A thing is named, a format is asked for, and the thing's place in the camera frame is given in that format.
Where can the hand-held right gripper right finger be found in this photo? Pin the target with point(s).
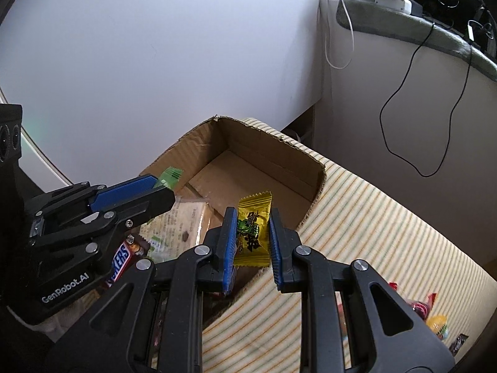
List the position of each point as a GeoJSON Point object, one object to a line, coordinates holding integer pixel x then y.
{"type": "Point", "coordinates": [275, 248]}

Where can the clear wafer packet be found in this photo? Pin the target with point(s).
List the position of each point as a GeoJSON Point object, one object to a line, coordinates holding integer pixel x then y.
{"type": "Point", "coordinates": [182, 221]}

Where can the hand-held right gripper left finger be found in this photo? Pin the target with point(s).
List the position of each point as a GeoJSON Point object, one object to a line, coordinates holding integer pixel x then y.
{"type": "Point", "coordinates": [229, 248]}

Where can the brown cardboard box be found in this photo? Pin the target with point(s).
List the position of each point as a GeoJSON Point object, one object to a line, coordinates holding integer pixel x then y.
{"type": "Point", "coordinates": [252, 167]}

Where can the small green candy packet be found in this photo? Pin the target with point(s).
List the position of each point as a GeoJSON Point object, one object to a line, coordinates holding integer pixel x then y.
{"type": "Point", "coordinates": [169, 176]}

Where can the dark power adapter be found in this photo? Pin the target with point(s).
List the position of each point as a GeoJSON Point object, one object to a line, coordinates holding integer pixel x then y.
{"type": "Point", "coordinates": [417, 6]}

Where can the person's left forearm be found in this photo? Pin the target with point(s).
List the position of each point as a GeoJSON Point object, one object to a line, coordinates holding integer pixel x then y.
{"type": "Point", "coordinates": [48, 326]}

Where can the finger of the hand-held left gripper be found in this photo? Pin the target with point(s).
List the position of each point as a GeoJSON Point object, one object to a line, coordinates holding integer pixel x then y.
{"type": "Point", "coordinates": [124, 195]}
{"type": "Point", "coordinates": [151, 204]}

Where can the yellow candy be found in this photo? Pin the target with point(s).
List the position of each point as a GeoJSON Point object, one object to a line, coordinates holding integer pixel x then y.
{"type": "Point", "coordinates": [437, 323]}

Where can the small black snack packet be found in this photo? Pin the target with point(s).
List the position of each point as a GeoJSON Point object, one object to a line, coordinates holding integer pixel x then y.
{"type": "Point", "coordinates": [460, 342]}

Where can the yellow candy packet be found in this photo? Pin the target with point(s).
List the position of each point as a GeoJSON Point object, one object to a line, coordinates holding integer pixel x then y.
{"type": "Point", "coordinates": [252, 237]}

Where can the red packet of brown cake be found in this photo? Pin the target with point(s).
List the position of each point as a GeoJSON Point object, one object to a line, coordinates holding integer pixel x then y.
{"type": "Point", "coordinates": [427, 301]}

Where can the brown chocolate bar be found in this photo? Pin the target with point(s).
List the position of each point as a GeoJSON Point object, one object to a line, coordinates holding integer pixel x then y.
{"type": "Point", "coordinates": [121, 259]}

